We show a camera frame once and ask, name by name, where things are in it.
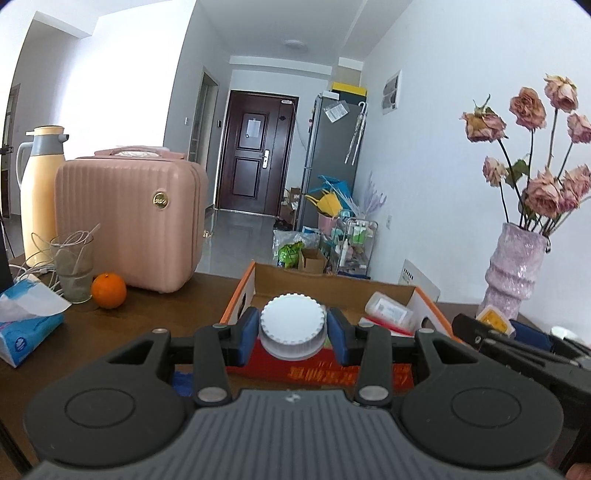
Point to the yellow thermos jug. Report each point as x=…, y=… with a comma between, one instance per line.
x=39, y=194

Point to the dried rose bouquet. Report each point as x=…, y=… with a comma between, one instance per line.
x=545, y=184

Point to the purple dried grass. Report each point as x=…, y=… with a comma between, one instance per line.
x=371, y=196

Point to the green snack bag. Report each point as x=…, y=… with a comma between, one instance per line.
x=290, y=254

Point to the white wall panel box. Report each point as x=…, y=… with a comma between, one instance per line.
x=391, y=92

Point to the purple ceramic vase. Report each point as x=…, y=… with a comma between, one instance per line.
x=512, y=272

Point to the blue tissue pack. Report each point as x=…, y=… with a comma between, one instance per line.
x=25, y=327

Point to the red cardboard box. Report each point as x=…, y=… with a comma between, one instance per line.
x=295, y=371

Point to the pink plastic bucket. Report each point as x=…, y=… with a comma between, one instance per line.
x=328, y=224

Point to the orange fruit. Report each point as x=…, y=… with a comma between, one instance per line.
x=108, y=290

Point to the dark brown entrance door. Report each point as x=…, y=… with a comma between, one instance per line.
x=256, y=157

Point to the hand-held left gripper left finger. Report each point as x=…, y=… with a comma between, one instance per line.
x=248, y=339

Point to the pink hard suitcase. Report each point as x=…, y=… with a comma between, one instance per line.
x=129, y=221

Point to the white ribbed bottle cap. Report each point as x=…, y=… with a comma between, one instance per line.
x=293, y=327

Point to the white plastic swab box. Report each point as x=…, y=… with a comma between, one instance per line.
x=390, y=311

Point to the grey refrigerator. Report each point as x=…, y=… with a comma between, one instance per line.
x=330, y=161

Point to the small brown cardboard box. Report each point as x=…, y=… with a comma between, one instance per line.
x=314, y=261

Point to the grey interior door frame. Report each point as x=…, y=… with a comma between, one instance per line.
x=203, y=138

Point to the clear folded umbrella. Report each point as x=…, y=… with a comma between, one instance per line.
x=356, y=134

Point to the blue plastic bag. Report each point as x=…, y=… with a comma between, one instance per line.
x=337, y=184

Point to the clear glass cup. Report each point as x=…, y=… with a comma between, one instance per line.
x=73, y=272

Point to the small yellow cube container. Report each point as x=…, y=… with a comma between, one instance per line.
x=495, y=319

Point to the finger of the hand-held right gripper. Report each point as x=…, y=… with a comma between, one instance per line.
x=503, y=353
x=531, y=334

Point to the yellow black box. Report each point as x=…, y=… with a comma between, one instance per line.
x=350, y=90

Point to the yellow plastic bag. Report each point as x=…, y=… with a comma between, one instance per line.
x=323, y=203

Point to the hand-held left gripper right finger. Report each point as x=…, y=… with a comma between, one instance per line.
x=339, y=339

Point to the round ceiling lamp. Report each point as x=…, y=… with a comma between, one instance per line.
x=296, y=44

